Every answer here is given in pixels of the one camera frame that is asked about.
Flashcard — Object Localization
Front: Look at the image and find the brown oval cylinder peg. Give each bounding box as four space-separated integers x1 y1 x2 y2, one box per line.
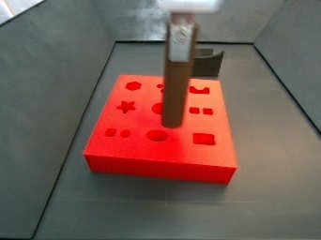
162 24 198 128

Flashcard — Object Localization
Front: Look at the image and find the black curved cradle fixture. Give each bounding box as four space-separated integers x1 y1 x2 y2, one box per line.
192 49 225 77

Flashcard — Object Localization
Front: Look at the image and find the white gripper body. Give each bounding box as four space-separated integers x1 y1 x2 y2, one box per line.
158 0 224 13

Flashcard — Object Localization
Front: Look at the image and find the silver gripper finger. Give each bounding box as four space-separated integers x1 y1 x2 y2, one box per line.
170 13 196 62

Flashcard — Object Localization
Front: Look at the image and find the red foam shape-sorter block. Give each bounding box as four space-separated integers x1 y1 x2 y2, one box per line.
85 75 237 184

